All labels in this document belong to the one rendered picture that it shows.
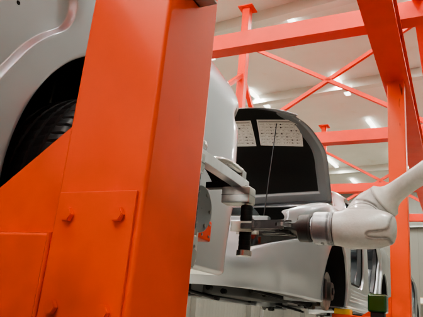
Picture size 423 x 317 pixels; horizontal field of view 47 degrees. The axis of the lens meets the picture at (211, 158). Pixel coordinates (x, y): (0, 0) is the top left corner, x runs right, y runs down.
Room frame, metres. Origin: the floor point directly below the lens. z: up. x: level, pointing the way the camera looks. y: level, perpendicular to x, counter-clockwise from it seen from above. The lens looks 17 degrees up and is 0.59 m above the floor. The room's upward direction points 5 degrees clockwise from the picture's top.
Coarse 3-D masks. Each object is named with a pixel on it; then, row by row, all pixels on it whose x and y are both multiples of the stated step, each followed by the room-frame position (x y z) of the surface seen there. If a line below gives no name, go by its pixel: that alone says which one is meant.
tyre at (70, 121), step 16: (32, 112) 1.27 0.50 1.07; (48, 112) 1.23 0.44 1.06; (64, 112) 1.19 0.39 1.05; (16, 128) 1.22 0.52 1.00; (32, 128) 1.19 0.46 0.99; (48, 128) 1.16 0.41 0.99; (64, 128) 1.14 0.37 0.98; (16, 144) 1.19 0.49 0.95; (32, 144) 1.17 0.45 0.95; (48, 144) 1.13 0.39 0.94; (16, 160) 1.16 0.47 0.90
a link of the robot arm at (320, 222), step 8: (312, 216) 1.29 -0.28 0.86; (320, 216) 1.28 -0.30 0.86; (328, 216) 1.27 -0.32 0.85; (312, 224) 1.28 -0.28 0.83; (320, 224) 1.27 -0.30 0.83; (328, 224) 1.26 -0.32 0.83; (312, 232) 1.28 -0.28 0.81; (320, 232) 1.27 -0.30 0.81; (328, 232) 1.26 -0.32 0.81; (320, 240) 1.29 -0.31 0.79; (328, 240) 1.28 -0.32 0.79
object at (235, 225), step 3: (231, 222) 1.41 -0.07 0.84; (234, 222) 1.40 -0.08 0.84; (237, 222) 1.40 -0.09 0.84; (240, 222) 1.40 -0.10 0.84; (243, 222) 1.39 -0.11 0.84; (246, 222) 1.39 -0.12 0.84; (249, 222) 1.38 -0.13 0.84; (231, 225) 1.41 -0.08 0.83; (234, 225) 1.40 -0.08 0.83; (237, 225) 1.40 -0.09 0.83; (231, 228) 1.41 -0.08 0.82; (234, 228) 1.40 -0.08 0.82; (237, 228) 1.40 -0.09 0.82; (240, 228) 1.39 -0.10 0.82; (243, 228) 1.39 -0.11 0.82; (246, 231) 1.39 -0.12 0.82; (249, 231) 1.39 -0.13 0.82; (252, 231) 1.38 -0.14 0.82
